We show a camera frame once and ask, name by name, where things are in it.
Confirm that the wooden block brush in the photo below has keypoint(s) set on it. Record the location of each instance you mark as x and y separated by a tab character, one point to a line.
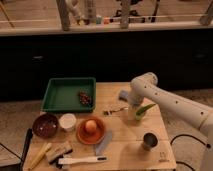
56	152

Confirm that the silver metal fork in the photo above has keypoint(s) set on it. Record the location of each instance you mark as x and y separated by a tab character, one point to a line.
110	112

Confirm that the dark red bowl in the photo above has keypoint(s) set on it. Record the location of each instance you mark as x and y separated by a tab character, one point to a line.
45	126

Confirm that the white paper cup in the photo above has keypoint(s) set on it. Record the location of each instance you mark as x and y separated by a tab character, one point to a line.
67	121

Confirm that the black flat tool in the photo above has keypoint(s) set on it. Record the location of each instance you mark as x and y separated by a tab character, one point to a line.
27	142

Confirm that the blue sponge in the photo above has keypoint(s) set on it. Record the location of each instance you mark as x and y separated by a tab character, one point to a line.
123	95

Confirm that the dark metal cup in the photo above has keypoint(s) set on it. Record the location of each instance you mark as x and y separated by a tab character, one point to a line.
149	141

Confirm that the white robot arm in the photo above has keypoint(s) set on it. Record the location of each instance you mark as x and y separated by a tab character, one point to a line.
197	115

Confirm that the green spoon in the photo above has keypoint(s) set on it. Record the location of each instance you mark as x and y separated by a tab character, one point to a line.
148	106

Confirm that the orange fruit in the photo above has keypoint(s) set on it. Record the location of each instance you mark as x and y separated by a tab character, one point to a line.
90	126

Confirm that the white handled brush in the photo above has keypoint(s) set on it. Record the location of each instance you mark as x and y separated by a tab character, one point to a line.
93	159

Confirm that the brown grape bunch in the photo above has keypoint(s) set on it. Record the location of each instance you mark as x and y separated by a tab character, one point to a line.
84	98

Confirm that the orange plate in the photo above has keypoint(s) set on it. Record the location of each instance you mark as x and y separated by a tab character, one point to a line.
91	139

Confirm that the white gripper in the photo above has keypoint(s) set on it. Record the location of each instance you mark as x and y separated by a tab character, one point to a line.
132	112

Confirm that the green plastic tray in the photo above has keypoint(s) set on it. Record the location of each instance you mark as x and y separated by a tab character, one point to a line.
61	95

